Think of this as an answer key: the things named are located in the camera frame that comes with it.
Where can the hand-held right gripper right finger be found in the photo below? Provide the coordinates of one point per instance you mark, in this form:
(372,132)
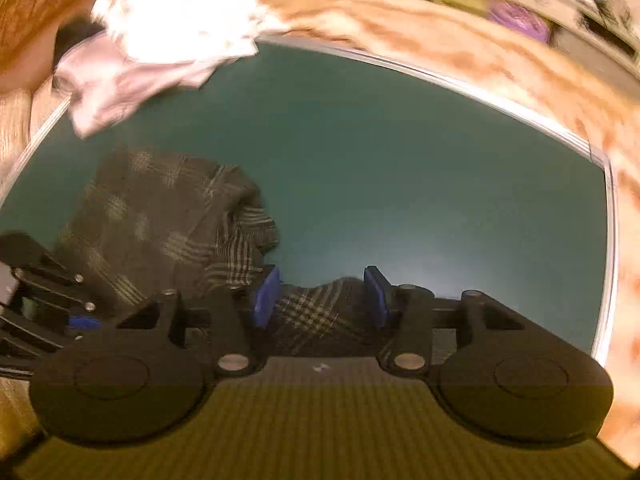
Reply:
(377,300)

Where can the dark plaid shorts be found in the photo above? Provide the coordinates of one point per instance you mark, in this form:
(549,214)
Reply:
(160,220)

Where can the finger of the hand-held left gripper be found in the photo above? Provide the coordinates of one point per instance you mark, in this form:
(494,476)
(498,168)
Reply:
(84,323)
(55,282)

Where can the pale pink garment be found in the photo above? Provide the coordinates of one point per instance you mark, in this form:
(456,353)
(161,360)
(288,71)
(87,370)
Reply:
(110,85)

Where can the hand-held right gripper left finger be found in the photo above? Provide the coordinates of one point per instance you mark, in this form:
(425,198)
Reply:
(265,300)

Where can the brown leather sofa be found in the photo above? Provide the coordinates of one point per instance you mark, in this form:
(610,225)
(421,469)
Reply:
(30,0)

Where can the green board with silver rim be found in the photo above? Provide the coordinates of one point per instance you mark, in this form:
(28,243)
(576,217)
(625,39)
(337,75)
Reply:
(400,170)

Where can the black garment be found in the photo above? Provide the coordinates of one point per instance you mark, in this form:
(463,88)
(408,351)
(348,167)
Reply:
(75,35)

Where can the purple round object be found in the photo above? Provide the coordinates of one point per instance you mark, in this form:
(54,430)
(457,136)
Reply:
(520,20)

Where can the white dotted shirt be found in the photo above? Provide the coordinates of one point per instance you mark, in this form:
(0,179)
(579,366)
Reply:
(185,15)

